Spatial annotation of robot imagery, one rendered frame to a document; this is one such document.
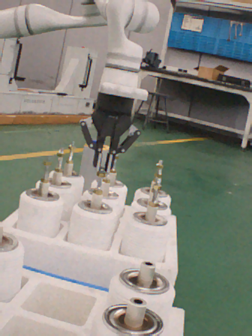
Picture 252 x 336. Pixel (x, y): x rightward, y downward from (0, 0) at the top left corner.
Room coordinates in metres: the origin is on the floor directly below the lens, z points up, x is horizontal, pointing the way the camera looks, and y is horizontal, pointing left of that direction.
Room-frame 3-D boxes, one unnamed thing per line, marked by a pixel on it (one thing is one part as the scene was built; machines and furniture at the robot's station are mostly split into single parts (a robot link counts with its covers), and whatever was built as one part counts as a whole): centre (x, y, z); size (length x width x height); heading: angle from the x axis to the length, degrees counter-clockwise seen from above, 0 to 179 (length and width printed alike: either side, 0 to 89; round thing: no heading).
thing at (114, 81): (0.85, 0.04, 0.52); 0.11 x 0.09 x 0.06; 15
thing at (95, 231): (0.87, 0.05, 0.16); 0.10 x 0.10 x 0.18
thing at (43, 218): (0.87, 0.17, 0.16); 0.10 x 0.10 x 0.18
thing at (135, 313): (0.44, -0.04, 0.26); 0.02 x 0.02 x 0.03
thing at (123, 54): (0.86, 0.06, 0.62); 0.09 x 0.07 x 0.15; 112
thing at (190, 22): (5.99, -0.52, 1.54); 0.32 x 0.02 x 0.25; 64
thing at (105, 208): (0.87, 0.05, 0.25); 0.08 x 0.08 x 0.01
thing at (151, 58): (5.53, -0.05, 0.87); 0.41 x 0.17 x 0.25; 154
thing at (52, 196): (0.87, 0.17, 0.25); 0.08 x 0.08 x 0.01
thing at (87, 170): (1.28, 0.10, 0.16); 0.07 x 0.07 x 0.31; 87
